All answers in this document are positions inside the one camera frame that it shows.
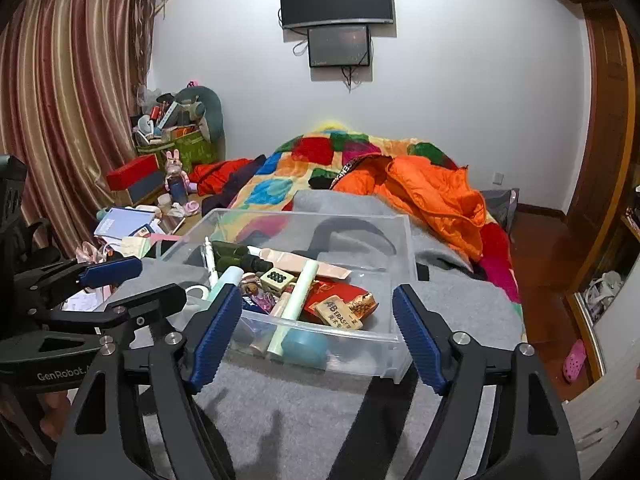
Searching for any green glass bottle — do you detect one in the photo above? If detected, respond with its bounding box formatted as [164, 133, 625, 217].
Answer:
[210, 241, 273, 273]

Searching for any black chair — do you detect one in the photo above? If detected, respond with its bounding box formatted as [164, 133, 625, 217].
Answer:
[20, 220, 61, 266]

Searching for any small blue box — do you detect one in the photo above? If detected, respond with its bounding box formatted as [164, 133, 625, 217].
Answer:
[240, 292, 273, 313]

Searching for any teal tape roll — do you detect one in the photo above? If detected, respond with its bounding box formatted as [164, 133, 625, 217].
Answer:
[281, 327, 328, 368]

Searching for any dark purple cloth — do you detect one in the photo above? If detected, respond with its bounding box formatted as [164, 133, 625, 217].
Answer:
[222, 155, 266, 201]

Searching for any person's left hand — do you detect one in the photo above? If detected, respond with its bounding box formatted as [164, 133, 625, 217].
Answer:
[37, 387, 73, 441]

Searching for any red cloth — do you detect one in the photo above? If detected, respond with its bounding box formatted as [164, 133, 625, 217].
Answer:
[190, 158, 253, 196]

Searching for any white pen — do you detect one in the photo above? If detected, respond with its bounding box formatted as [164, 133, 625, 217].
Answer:
[201, 236, 219, 288]

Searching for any long red box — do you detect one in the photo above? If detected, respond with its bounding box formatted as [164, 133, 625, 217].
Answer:
[106, 154, 160, 191]

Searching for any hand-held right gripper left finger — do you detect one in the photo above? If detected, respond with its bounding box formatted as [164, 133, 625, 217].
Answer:
[50, 284, 244, 480]

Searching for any green box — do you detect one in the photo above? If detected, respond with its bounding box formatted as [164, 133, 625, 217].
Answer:
[135, 132, 218, 173]

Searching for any striped brown curtain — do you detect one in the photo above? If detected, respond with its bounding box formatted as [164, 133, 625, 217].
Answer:
[0, 0, 156, 256]

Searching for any beige cosmetic tube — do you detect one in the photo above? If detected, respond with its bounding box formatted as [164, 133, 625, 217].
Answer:
[260, 249, 352, 281]

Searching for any orange jacket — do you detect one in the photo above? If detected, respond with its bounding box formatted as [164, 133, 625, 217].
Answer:
[332, 155, 488, 261]

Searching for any dark blue box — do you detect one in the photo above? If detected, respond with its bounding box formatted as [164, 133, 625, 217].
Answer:
[125, 172, 166, 206]

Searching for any clear plastic storage box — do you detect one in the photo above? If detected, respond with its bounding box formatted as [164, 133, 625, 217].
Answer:
[145, 208, 418, 383]

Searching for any pink bunny figure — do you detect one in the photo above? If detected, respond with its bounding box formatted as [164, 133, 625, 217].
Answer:
[165, 149, 190, 201]

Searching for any wooden wardrobe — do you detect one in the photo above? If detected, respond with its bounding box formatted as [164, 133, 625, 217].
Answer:
[565, 0, 640, 401]

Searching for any green dotted cube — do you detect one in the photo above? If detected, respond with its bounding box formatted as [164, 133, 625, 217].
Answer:
[260, 267, 293, 293]

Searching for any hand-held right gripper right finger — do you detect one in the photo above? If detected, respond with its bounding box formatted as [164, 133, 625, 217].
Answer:
[391, 284, 583, 480]

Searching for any grey green neck pillow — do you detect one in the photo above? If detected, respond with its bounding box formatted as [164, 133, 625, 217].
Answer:
[175, 85, 224, 143]

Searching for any light blue notebook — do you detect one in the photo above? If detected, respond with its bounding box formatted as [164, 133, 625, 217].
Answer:
[94, 207, 156, 238]

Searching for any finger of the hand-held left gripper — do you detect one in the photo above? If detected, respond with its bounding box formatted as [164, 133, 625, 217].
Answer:
[12, 256, 144, 306]
[32, 283, 188, 335]

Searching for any pink slipper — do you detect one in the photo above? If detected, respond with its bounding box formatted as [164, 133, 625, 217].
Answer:
[562, 339, 587, 383]

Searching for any red foil packet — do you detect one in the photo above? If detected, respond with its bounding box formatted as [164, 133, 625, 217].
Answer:
[302, 280, 379, 326]

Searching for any long mint green tube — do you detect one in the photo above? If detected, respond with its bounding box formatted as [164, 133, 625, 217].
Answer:
[267, 260, 319, 363]

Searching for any white crumpled bag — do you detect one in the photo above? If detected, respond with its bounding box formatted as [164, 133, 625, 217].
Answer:
[582, 270, 625, 323]

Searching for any tan eraser block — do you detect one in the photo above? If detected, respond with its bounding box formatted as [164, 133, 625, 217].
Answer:
[314, 300, 364, 331]

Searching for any beige tube with red band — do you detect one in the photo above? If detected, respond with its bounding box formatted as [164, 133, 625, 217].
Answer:
[272, 285, 296, 318]

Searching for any mint green small bottle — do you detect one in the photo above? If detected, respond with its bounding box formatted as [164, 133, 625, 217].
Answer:
[205, 266, 244, 303]

